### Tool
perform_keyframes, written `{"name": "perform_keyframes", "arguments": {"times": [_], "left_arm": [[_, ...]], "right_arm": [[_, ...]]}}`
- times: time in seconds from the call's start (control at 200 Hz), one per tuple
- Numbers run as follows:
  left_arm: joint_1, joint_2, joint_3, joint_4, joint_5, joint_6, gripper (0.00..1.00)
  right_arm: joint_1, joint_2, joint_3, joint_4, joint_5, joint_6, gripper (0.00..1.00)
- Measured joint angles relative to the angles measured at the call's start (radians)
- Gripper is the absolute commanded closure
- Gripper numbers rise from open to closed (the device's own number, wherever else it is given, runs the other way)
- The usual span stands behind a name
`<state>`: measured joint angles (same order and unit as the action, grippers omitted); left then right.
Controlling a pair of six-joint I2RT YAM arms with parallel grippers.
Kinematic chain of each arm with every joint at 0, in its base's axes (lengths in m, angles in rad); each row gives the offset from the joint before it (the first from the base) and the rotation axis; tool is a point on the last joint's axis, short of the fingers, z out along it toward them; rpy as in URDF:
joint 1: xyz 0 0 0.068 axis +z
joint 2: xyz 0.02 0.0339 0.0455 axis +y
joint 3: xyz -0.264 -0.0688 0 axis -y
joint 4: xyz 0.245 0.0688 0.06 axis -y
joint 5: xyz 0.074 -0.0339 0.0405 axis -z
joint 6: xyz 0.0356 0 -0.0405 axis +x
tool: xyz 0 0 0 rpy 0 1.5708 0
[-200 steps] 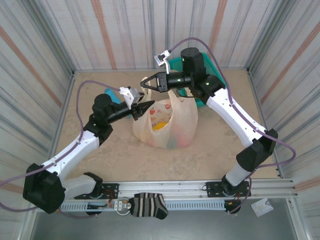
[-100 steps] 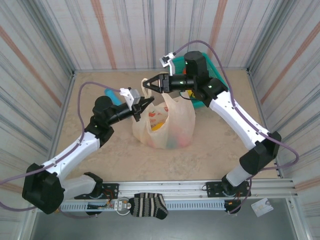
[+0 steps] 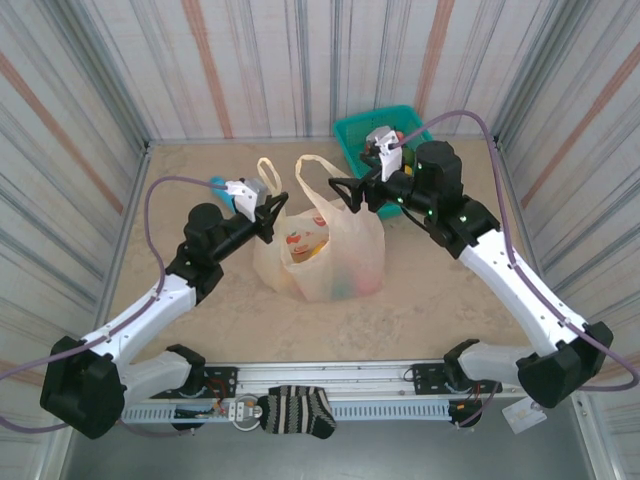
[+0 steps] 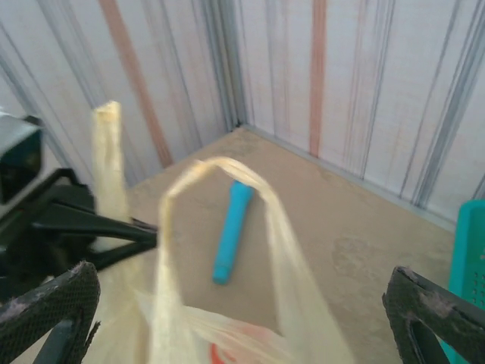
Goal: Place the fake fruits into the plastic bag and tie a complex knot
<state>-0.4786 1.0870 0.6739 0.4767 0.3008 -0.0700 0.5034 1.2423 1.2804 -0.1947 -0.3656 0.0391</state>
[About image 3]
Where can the cream plastic bag orange prints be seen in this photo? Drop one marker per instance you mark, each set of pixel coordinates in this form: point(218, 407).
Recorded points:
point(350, 240)

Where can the yellow fake banana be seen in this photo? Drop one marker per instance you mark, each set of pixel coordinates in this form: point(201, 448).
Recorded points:
point(408, 170)
point(317, 249)

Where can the teal plastic basket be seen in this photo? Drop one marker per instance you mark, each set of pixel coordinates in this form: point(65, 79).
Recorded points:
point(355, 130)

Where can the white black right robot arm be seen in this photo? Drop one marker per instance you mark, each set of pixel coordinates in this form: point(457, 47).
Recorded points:
point(515, 290)

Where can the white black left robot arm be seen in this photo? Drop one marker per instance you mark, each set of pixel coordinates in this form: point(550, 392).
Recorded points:
point(140, 315)

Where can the orange fake orange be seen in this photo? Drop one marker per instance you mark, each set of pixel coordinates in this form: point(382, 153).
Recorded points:
point(369, 149)

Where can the light green fake fruit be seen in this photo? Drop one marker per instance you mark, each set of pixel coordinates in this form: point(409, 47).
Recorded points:
point(410, 156)

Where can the red white fake apple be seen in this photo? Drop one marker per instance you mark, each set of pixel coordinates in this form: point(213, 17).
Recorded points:
point(400, 135)

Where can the light blue plastic tube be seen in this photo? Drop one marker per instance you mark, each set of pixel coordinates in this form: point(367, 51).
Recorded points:
point(220, 186)

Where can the black white striped cloth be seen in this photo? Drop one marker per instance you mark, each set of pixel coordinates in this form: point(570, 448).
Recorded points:
point(295, 410)

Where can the white card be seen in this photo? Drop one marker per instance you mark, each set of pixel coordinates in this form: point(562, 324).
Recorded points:
point(522, 415)

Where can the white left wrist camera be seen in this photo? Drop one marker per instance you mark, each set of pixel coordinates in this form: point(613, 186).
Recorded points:
point(245, 197)

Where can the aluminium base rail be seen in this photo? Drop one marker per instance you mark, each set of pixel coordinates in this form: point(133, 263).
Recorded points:
point(325, 372)

